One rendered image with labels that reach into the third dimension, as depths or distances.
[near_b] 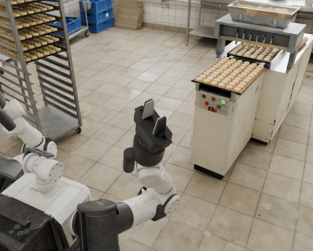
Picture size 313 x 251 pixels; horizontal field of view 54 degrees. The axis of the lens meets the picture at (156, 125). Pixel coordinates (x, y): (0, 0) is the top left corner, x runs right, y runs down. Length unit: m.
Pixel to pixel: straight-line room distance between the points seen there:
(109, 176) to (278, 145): 1.75
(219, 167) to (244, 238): 0.63
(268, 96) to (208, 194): 1.07
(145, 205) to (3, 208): 0.43
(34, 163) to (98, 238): 0.29
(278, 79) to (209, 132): 0.81
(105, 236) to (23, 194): 0.30
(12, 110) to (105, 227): 0.55
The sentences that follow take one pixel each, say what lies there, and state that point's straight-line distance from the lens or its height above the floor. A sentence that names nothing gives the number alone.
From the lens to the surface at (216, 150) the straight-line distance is 2.66.
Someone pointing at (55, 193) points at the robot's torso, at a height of 1.24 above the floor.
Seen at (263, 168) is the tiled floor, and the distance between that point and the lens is 3.10.
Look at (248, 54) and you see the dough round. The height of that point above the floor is 0.92.
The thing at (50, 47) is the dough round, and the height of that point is 0.97.
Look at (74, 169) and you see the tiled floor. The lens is 3.02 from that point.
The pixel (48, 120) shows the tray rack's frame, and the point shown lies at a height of 0.15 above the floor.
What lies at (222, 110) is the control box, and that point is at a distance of 2.40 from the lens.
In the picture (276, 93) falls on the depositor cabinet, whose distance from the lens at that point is 3.02.
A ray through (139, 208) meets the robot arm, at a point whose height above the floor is 1.18.
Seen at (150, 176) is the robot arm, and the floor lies 1.35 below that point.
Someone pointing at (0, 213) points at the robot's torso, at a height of 1.24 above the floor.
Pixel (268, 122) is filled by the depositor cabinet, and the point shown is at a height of 0.31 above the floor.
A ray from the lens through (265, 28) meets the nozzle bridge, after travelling 2.88.
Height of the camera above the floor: 1.94
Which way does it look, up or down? 34 degrees down
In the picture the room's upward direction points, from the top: straight up
